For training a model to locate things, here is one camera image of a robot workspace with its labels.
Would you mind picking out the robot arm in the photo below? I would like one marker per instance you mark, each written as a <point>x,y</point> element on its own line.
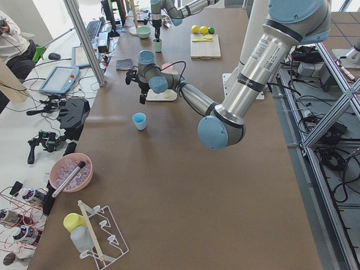
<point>176,14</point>
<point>286,24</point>

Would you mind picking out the black computer mouse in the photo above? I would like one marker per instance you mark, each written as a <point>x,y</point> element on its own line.
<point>54,56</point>

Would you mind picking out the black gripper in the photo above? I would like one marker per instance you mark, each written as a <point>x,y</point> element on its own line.
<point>156,25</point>
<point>143,89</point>

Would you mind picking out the yellow capped clear bottle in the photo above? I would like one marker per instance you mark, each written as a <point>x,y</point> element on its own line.
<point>79,232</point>

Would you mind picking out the blue teach pendant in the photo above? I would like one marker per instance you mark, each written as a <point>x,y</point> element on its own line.
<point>60,80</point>
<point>79,58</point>

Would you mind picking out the blue teach pendant far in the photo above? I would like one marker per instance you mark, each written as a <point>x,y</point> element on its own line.
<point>79,58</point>

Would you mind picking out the grey folded cloth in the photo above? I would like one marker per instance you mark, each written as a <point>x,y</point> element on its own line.
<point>124,64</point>

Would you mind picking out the pink cup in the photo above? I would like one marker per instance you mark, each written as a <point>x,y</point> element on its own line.
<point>167,66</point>

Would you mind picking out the lemon half upper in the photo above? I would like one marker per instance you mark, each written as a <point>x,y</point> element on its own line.
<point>207,38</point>

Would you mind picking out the cream rabbit print tray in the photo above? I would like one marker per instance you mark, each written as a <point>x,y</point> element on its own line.
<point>167,96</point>

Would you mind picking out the light blue cup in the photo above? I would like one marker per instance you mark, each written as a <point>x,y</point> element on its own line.
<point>140,121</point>

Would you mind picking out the blue teach pendant near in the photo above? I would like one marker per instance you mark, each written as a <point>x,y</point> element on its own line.
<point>60,80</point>

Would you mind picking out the wooden cup stand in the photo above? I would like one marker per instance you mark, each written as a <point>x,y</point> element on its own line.
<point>132,29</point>

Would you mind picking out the green cup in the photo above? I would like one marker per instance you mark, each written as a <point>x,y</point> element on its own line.
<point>157,45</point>

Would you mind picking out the metal pestle black tip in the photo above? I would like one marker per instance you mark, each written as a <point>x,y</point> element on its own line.
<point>70,177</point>

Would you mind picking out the aluminium frame post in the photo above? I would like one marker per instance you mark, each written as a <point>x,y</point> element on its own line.
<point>73,11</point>

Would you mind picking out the yellow plastic knife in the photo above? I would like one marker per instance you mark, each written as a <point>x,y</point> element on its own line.
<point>194,40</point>

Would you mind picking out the white wire bottle rack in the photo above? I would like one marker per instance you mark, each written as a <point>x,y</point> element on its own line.
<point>109,242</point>

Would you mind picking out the black keyboard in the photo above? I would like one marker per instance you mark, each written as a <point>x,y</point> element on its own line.
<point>92,29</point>

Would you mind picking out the whole lemon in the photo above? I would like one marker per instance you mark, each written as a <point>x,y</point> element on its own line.
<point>204,30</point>
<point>195,29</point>

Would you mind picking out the green bowl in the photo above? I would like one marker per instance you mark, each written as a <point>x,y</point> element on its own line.
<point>143,32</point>

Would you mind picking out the wooden cutting board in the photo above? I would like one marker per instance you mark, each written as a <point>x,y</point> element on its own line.
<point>205,50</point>

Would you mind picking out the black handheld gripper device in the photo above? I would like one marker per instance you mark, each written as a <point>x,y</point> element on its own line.
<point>49,140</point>

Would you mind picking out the metal ice scoop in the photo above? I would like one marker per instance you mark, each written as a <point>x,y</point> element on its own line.
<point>166,21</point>

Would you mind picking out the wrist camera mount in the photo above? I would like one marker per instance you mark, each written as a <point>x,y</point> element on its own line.
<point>131,76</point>
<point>147,19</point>

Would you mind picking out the person in white shirt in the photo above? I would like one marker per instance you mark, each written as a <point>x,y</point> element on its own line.
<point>16,51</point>

